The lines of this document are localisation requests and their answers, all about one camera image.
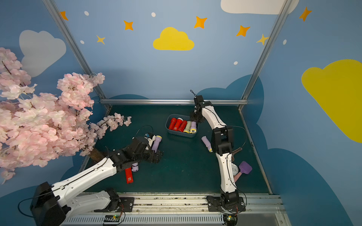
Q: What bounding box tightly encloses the pale green flashlight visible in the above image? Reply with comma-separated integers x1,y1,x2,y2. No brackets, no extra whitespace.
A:
183,121,192,134

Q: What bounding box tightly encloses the purple flashlight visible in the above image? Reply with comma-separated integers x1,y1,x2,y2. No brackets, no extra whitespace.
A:
151,135,162,153
190,121,197,134
201,136,213,153
132,163,139,172

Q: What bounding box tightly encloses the red white-headed flashlight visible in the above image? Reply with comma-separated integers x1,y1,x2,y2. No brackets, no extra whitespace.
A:
125,168,133,184
173,118,183,131

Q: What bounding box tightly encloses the red flashlight cluster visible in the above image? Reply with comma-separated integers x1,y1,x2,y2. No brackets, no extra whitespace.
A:
168,118,177,130

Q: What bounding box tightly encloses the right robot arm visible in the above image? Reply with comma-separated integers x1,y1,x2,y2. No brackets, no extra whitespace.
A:
190,95,239,201

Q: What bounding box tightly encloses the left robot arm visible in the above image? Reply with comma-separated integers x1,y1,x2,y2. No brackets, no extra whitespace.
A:
30,133,162,226

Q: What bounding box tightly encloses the silver tin can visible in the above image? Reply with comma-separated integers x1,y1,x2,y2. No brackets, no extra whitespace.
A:
232,163,239,177

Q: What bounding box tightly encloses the left controller board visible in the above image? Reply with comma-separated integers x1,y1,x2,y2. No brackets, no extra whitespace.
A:
102,215,121,226

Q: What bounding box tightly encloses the controller board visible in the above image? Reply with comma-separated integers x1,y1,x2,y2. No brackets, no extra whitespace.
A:
222,214,238,226
102,215,121,226

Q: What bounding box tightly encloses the pink cherry blossom tree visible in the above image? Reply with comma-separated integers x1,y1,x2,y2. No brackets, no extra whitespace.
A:
1,48,131,181

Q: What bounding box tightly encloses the right controller board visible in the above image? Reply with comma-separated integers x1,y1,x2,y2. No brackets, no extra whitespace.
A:
222,214,238,226

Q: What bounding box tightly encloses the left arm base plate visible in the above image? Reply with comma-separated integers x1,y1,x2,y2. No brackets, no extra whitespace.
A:
94,197,135,213

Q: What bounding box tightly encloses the purple pink-handled spatula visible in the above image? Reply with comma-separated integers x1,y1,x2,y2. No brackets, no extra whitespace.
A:
234,161,253,182

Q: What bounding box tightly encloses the aluminium rail base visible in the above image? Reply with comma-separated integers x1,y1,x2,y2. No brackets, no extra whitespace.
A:
61,193,291,226

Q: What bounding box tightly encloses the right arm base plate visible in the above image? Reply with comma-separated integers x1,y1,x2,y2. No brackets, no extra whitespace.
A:
206,196,246,214

